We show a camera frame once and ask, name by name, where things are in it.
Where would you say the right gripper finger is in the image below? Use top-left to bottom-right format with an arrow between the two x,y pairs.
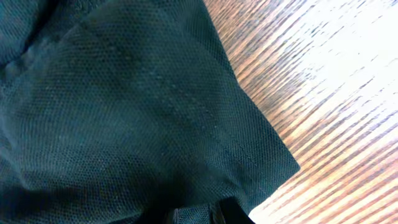
214,197 -> 254,224

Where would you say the black polo shirt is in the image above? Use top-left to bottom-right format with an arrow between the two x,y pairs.
1,0 -> 300,223

